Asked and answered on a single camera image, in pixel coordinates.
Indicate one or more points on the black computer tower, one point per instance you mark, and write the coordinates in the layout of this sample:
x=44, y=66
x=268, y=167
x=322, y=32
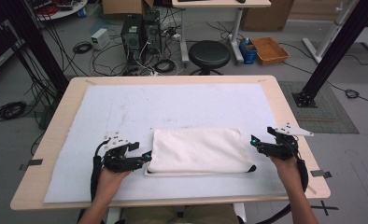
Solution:
x=152, y=32
x=131, y=39

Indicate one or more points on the black round stool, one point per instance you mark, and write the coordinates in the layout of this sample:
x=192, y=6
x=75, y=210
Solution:
x=209, y=54

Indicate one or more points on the person's right hand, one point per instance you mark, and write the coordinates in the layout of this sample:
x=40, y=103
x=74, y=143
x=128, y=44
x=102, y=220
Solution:
x=285, y=171

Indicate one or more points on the white desk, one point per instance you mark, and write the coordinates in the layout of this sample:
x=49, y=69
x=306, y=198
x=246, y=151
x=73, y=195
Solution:
x=219, y=3

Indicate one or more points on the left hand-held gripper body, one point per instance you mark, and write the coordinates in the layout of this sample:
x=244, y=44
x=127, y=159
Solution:
x=120, y=155

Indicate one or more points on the white felt mat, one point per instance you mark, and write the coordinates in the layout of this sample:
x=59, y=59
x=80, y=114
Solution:
x=126, y=105

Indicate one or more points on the white metal stand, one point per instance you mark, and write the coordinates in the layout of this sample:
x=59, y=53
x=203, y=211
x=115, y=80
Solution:
x=331, y=31

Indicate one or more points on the person's khaki pants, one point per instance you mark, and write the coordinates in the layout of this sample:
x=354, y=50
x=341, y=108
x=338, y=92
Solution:
x=204, y=216

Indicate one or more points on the wooden crate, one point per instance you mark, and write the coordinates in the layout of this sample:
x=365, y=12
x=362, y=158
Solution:
x=269, y=49

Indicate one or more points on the grey floor mat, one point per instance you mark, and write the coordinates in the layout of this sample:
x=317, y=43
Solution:
x=325, y=112

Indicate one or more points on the blue bin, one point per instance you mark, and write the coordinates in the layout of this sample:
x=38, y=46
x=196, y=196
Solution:
x=248, y=51

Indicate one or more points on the round white table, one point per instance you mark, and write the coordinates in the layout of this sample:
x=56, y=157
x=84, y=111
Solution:
x=62, y=11

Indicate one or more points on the black metal stand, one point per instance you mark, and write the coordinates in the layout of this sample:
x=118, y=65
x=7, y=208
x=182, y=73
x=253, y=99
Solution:
x=334, y=53
x=37, y=43

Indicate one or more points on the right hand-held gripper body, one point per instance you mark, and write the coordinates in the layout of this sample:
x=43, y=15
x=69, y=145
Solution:
x=285, y=144

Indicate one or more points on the person's left hand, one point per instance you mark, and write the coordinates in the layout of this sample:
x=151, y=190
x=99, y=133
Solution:
x=110, y=183

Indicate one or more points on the white power supply box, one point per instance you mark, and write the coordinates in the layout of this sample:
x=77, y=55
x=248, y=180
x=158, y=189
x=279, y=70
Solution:
x=100, y=38

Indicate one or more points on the black tape strip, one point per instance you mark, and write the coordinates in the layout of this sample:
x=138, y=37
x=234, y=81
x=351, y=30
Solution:
x=320, y=174
x=32, y=163

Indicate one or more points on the large brown cardboard box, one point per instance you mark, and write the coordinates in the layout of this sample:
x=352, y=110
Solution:
x=266, y=15

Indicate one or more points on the white cartoon print tank top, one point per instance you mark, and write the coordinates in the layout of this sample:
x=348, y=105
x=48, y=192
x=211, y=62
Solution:
x=200, y=149

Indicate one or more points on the light wooden table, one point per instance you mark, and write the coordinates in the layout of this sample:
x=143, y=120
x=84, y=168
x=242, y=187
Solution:
x=60, y=124

